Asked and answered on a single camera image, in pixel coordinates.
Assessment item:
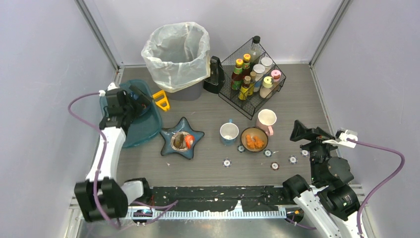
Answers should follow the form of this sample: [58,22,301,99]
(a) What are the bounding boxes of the small yellow oil bottle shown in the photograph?
[248,71,257,96]

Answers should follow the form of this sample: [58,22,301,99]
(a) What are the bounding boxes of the shrimp on plate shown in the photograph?
[184,134,195,149]

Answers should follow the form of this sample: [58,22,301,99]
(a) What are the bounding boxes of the yellow cap sauce bottle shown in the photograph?
[241,54,251,77]
[231,59,243,90]

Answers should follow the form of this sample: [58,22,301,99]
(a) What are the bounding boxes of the pink cap spice jar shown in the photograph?
[271,69,282,90]

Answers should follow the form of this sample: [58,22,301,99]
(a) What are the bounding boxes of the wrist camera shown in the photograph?
[322,129,358,148]
[99,82,120,97]

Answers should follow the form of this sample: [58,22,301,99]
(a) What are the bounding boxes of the black device behind bin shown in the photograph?
[204,56,224,94]

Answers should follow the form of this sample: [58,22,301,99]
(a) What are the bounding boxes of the red poker chip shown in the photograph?
[270,162,279,171]

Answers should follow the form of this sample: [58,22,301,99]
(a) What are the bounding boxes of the black cap glass bottle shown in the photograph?
[248,36,262,67]

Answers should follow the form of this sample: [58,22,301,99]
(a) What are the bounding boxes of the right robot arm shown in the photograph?
[282,120,365,238]

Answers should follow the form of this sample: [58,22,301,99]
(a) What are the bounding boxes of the pink mug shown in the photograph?
[256,109,277,136]

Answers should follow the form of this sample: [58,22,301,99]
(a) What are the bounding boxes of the white trash bag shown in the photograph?
[141,22,210,93]

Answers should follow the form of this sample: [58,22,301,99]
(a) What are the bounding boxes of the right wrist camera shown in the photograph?
[322,129,358,148]

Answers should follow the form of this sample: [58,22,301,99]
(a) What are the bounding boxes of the blue floral mug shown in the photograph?
[219,119,239,146]

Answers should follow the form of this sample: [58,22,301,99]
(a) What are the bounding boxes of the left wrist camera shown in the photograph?
[99,82,120,97]

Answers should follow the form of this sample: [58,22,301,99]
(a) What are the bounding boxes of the brown bowl with nuggets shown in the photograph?
[240,127,268,153]

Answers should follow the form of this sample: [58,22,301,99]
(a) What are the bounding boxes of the grey trash bin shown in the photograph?
[166,81,204,101]

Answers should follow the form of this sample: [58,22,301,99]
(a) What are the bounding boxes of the black wire rack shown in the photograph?
[218,38,286,119]

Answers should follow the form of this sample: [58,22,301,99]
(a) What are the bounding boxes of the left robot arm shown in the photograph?
[68,88,152,222]

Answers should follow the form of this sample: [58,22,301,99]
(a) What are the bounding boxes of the glass jar white beads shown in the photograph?
[261,57,273,72]

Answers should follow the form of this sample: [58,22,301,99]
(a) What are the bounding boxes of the small brown cap bottle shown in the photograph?
[238,76,251,101]

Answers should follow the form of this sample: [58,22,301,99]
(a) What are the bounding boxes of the dark blue plate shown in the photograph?
[129,85,153,117]

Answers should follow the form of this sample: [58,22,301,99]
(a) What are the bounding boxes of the teal transparent plastic tub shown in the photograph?
[99,79,162,148]

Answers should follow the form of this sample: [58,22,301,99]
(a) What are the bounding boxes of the yellow cap spice jar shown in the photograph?
[260,76,273,99]

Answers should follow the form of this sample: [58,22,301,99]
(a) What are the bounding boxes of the yellow plastic holder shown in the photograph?
[153,90,170,112]

